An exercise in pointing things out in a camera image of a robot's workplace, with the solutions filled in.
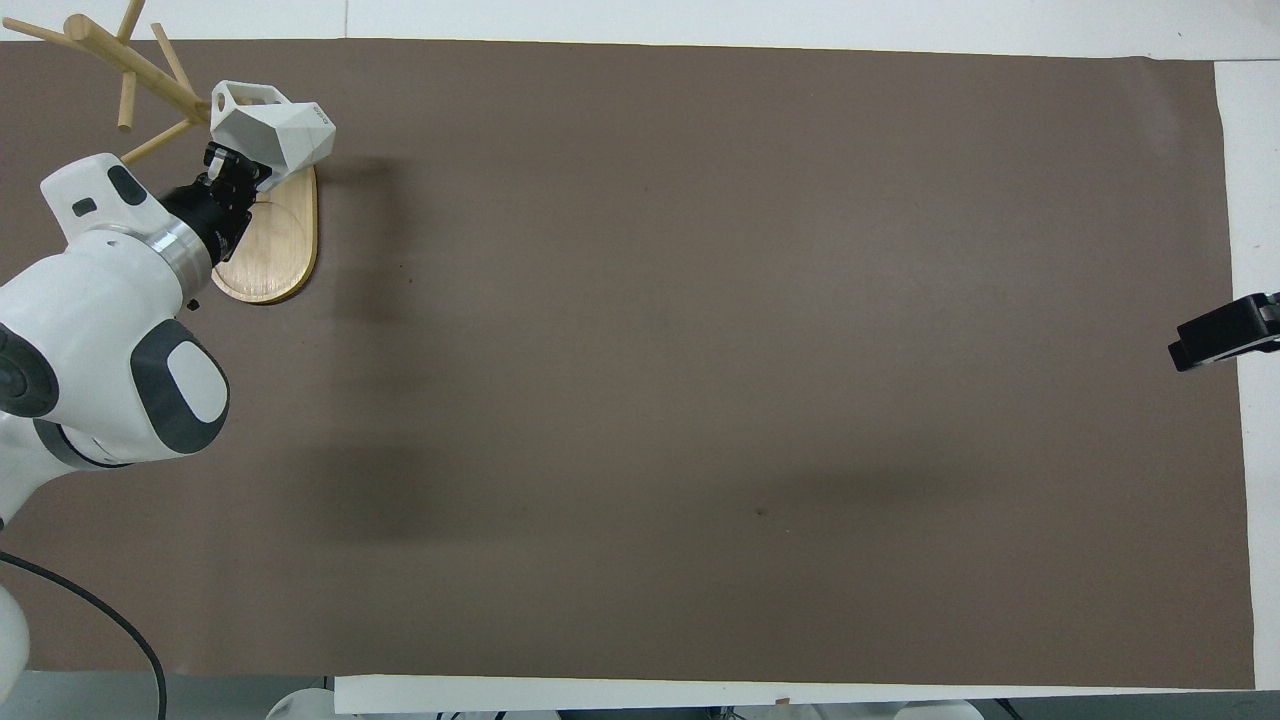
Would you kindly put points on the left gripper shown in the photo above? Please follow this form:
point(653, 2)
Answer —
point(208, 215)

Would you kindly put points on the white faceted cup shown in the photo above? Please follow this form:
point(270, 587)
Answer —
point(280, 130)

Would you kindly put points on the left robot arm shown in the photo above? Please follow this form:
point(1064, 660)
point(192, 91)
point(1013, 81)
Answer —
point(95, 330)

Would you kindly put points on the wooden cup rack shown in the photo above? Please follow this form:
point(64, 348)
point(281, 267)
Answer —
point(270, 245)

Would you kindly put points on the black clamp device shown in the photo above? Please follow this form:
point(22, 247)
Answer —
point(1222, 332)

